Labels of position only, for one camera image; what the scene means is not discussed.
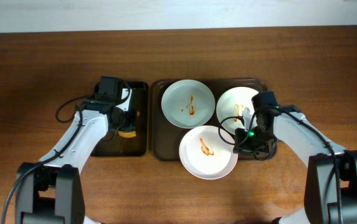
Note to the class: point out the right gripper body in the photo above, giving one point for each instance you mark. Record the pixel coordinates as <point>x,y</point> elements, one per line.
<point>251,144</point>

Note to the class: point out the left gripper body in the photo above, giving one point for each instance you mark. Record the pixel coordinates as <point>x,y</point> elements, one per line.
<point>128,123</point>

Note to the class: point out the green and orange sponge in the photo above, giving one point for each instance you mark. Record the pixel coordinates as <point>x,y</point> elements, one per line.
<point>127,134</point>

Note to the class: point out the white plate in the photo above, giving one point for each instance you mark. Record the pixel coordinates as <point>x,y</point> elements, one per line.
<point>231,103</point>
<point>207,152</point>

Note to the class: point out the white plate front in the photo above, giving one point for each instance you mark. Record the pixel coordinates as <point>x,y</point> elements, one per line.
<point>207,152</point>

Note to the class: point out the pale blue plate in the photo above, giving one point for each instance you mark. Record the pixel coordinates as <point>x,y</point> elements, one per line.
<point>188,104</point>

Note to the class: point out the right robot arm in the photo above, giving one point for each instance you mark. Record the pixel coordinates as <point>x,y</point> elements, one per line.
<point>331,185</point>

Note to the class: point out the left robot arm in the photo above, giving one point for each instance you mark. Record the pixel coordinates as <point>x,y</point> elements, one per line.
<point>50,190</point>

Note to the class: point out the small black tray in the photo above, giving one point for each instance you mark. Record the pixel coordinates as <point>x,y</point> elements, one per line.
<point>114,145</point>

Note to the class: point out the brown plastic serving tray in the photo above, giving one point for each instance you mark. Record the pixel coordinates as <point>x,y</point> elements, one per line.
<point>166,137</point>

